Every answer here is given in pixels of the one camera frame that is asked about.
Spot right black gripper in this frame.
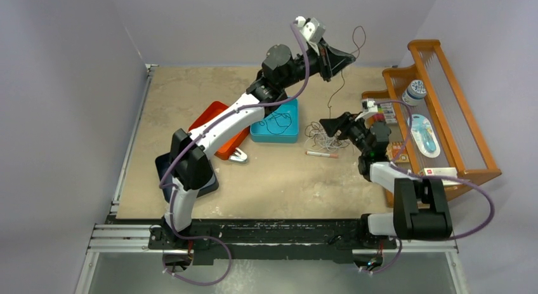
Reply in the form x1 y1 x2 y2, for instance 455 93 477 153
319 112 371 155

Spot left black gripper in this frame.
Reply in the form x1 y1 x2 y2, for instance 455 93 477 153
279 38 355 90

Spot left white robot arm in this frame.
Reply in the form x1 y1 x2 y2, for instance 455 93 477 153
164 39 356 249

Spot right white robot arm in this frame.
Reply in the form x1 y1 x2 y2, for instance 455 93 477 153
319 112 453 248

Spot white orange marker pen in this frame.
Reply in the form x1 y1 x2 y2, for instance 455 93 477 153
305 150 339 159

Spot coloured marker set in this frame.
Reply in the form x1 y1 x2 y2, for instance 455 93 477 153
377 102 398 124

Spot teal plastic tray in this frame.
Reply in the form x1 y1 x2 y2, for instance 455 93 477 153
250 99 299 144

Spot blue white jar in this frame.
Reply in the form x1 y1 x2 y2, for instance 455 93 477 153
402 79 427 107

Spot blue blister pack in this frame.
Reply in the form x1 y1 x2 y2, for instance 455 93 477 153
407 114 441 158

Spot wooden shelf rack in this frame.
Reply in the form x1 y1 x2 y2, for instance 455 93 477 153
362 39 502 185

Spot small white stapler remover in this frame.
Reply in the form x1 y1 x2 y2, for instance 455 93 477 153
228 147 248 164

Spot orange plastic tray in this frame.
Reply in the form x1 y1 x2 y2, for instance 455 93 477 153
188 101 250 160

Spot dark blue plastic tray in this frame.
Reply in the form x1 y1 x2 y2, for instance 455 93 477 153
155 152 220 203

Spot tangled cable pile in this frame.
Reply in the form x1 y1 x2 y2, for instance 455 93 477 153
303 121 350 153

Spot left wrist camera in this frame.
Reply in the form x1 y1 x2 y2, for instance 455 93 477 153
294 16 326 43

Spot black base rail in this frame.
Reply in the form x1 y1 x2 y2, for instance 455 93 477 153
148 218 397 265

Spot aluminium frame rails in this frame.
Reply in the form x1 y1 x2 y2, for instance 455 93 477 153
74 199 468 294

